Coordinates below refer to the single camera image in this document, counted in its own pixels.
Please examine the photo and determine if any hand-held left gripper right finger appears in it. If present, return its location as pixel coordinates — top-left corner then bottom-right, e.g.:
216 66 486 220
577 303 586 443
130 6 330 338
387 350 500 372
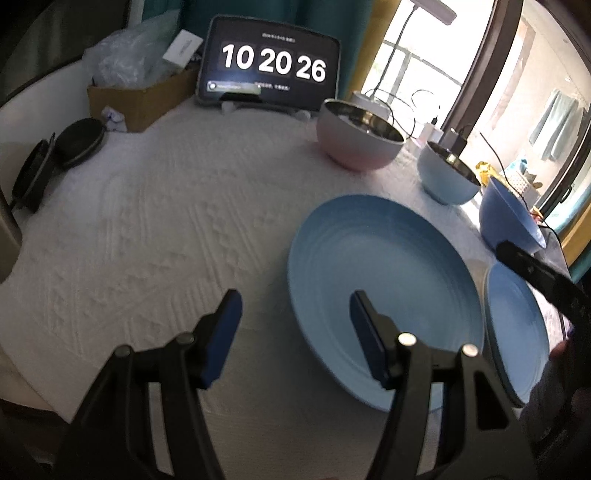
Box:
349 290 539 480

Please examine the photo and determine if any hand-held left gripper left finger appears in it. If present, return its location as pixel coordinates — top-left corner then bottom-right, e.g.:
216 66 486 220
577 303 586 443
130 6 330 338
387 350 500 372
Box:
53 289 243 480

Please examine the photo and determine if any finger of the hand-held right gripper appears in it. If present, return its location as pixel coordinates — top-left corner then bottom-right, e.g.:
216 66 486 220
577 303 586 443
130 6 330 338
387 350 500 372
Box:
496 240 591 333

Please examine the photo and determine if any blue plastic bowl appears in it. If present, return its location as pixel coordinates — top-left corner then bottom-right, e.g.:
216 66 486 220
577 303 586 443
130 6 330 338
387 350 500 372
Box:
479 175 548 254

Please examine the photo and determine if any small light blue plate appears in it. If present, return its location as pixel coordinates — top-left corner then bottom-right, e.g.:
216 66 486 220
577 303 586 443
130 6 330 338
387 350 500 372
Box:
482 263 551 408

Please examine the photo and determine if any large light blue plate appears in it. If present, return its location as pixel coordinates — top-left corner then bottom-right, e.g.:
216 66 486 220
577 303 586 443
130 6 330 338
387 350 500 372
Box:
287 195 485 412

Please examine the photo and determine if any light blue steel-lined bowl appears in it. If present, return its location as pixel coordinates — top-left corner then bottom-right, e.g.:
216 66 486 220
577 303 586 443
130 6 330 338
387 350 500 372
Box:
418 141 482 206

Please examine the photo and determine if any pink steel-lined bowl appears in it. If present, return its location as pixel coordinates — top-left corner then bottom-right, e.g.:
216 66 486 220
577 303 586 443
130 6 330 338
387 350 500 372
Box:
316 98 406 172

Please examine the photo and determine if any white plastic basket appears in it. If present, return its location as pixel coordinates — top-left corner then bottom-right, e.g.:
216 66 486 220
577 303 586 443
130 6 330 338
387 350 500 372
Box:
503 171 541 204

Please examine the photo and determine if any yellow packet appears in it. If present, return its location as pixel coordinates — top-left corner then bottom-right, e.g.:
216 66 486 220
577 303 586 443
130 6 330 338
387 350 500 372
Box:
475 161 499 185

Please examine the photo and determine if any white textured tablecloth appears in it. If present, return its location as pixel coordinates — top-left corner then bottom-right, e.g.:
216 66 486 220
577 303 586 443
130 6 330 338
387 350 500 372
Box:
0 95 573 480

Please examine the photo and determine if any hanging pale teal towel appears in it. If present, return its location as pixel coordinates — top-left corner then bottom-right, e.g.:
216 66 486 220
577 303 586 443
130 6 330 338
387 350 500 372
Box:
529 90 580 162

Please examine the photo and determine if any black charger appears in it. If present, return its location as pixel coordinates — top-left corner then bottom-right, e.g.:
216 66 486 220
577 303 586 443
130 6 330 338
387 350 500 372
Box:
443 124 474 153

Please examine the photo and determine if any white charger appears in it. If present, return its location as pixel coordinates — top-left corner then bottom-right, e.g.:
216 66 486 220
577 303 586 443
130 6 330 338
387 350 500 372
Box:
418 122 444 146

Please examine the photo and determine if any dark window pillar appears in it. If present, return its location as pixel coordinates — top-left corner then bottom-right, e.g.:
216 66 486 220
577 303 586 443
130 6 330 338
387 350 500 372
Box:
441 0 522 134

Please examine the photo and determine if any clear tablet stand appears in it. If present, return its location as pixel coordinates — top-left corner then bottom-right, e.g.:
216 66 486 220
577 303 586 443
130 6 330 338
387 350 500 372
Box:
221 92 310 121

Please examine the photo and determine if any window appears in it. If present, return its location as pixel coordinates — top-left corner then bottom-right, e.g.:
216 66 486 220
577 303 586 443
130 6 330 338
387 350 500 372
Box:
360 23 465 109

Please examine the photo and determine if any crumpled white tissue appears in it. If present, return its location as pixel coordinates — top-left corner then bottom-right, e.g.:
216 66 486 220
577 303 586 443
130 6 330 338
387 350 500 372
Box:
100 106 126 132

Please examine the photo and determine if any cardboard box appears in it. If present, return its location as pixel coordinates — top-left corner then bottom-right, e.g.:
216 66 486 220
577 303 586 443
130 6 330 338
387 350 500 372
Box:
87 67 200 134

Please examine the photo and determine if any white bar desk lamp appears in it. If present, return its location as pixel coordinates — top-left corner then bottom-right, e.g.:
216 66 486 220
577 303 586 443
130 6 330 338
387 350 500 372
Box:
369 0 458 100

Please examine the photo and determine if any tablet showing clock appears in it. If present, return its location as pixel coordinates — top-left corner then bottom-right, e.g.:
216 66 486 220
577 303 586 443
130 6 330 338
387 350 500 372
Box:
195 15 341 114

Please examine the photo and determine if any white card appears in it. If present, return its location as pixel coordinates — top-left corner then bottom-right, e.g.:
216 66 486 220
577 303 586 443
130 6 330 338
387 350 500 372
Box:
163 29 204 66

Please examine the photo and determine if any yellow curtain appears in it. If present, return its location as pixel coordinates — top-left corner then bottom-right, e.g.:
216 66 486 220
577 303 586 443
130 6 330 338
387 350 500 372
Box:
369 0 395 56

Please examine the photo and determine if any clear plastic bag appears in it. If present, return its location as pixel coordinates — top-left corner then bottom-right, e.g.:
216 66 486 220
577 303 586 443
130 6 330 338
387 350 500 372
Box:
83 11 185 88

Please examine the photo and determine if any long black cable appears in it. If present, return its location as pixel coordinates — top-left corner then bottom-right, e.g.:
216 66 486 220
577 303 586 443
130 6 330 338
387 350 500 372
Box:
480 133 561 236

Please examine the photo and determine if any black charger cable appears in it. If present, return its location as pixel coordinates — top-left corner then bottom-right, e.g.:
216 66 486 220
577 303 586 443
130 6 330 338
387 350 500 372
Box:
411 90 440 125

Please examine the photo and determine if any black cup cable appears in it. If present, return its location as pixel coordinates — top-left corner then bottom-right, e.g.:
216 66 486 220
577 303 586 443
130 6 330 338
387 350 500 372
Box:
369 90 416 137

